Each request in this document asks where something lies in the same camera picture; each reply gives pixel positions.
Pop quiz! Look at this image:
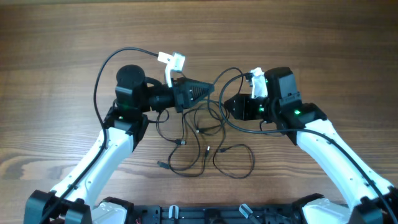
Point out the thin black USB cable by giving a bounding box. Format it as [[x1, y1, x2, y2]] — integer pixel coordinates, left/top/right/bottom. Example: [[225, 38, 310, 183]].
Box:
[[155, 105, 211, 178]]

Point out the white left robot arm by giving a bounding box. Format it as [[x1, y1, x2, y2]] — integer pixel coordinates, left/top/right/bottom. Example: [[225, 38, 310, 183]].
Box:
[[24, 65, 214, 223]]

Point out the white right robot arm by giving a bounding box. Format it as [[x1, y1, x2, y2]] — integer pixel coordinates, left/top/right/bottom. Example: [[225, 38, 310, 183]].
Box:
[[219, 67, 397, 223]]

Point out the black right camera cable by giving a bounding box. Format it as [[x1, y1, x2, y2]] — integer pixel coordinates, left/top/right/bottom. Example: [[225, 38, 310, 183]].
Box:
[[218, 73, 398, 224]]

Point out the black camera cable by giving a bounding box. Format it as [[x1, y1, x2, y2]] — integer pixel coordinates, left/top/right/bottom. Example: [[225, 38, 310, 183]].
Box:
[[37, 47, 159, 224], [218, 73, 398, 224]]

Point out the black left camera cable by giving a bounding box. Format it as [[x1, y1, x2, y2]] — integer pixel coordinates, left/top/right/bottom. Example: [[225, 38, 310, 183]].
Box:
[[37, 47, 159, 224]]

